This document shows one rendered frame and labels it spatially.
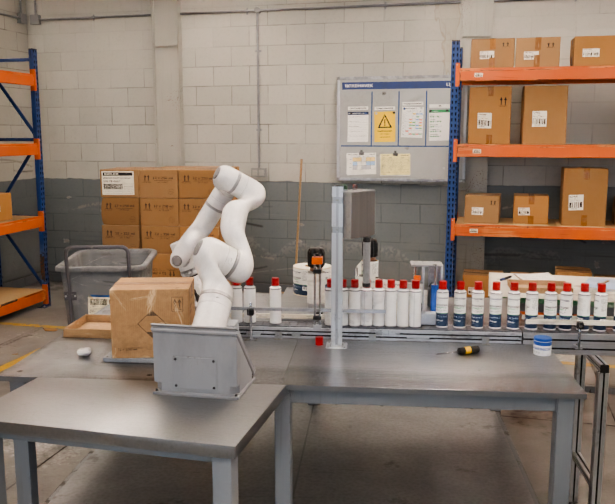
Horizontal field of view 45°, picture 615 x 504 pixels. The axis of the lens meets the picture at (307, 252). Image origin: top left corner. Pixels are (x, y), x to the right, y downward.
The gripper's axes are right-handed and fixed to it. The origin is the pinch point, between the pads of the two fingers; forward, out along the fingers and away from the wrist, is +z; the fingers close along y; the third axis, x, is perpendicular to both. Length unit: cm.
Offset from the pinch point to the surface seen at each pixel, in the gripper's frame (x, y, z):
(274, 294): -32.1, -2.1, 4.3
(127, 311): 15, -46, -15
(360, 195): -82, -13, -25
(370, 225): -82, -7, -11
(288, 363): -36, -41, 25
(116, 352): 25, -47, -2
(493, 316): -117, -2, 44
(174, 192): 87, 324, -58
